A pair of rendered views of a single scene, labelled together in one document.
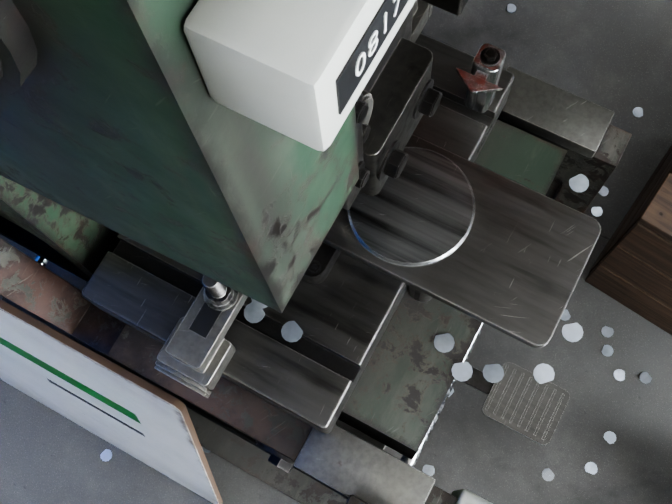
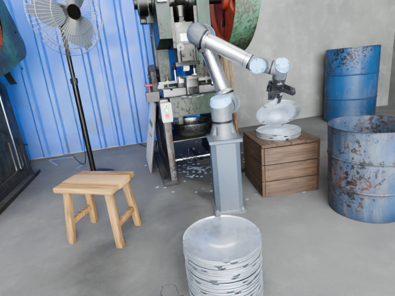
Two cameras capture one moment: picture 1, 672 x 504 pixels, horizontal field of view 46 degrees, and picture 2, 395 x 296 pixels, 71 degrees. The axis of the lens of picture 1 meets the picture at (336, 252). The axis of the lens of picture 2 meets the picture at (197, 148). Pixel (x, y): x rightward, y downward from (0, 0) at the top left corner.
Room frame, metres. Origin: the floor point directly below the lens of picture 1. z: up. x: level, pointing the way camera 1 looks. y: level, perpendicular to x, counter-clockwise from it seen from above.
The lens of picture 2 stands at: (-1.41, -1.49, 0.85)
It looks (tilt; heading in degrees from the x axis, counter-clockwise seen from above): 16 degrees down; 40
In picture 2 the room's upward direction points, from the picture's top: 6 degrees counter-clockwise
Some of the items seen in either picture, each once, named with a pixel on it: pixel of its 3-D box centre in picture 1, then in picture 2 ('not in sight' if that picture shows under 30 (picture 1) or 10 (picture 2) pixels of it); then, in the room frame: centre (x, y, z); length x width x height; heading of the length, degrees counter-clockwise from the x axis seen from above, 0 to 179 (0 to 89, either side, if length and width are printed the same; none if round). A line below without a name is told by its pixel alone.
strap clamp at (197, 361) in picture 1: (215, 301); (166, 81); (0.21, 0.12, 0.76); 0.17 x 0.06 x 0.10; 143
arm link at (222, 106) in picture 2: not in sight; (221, 107); (-0.12, -0.61, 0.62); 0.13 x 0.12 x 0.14; 16
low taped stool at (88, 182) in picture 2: not in sight; (100, 207); (-0.71, -0.17, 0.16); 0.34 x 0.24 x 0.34; 114
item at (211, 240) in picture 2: not in sight; (221, 236); (-0.69, -0.96, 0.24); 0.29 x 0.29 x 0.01
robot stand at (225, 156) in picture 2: not in sight; (226, 172); (-0.13, -0.62, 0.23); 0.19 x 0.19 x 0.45; 42
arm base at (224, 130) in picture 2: not in sight; (222, 128); (-0.13, -0.62, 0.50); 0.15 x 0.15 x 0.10
